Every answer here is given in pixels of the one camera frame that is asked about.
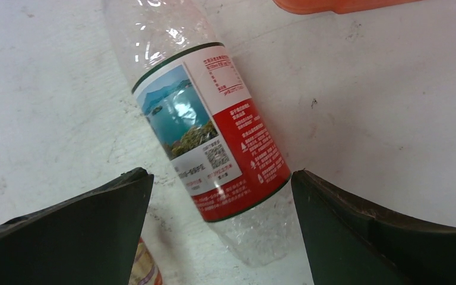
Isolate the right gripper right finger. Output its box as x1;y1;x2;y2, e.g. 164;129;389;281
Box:
291;170;456;284

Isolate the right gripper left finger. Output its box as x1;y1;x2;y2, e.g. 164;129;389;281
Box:
0;167;154;284

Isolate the orange plastic bin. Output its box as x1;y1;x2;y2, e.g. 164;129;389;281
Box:
273;0;418;15

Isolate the red cap teal label bottle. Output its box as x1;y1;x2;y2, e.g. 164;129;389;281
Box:
103;1;296;267

